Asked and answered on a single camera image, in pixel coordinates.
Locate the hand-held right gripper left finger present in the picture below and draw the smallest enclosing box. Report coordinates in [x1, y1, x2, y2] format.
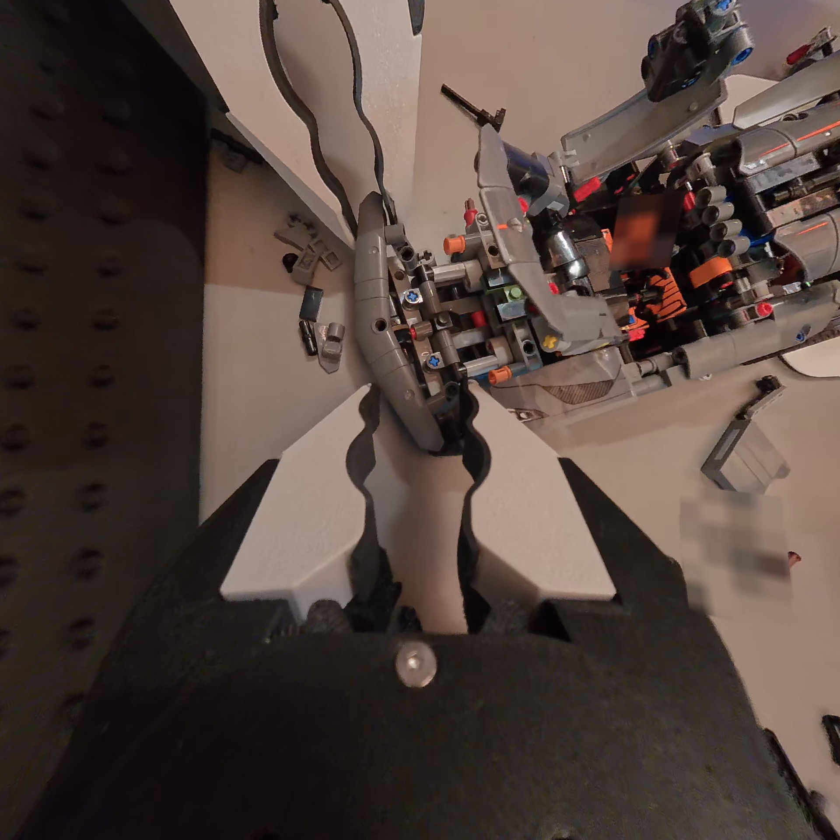
[218, 382, 403, 634]

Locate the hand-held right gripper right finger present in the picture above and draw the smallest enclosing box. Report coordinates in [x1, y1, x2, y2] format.
[458, 382, 619, 634]

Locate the grey lego clip piece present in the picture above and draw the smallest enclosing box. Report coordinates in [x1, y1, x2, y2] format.
[314, 321, 346, 374]

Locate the black dimpled foam mat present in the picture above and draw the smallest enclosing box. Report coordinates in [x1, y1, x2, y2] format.
[0, 0, 227, 788]

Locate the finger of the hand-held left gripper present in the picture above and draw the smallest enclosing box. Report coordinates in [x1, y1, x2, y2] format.
[167, 0, 360, 248]
[327, 0, 422, 219]

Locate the grey lego plate with holes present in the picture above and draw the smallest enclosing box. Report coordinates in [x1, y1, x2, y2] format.
[274, 214, 320, 249]

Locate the black lego lever piece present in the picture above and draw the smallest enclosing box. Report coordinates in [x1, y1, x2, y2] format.
[441, 83, 507, 130]

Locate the grey lego sloped panel assembly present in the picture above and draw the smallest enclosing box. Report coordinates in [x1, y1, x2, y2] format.
[700, 377, 792, 494]

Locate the grey lego car model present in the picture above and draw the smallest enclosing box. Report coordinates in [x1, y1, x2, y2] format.
[353, 26, 840, 455]

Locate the grey lego car door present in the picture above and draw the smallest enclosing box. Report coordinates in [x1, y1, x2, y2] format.
[561, 0, 750, 188]

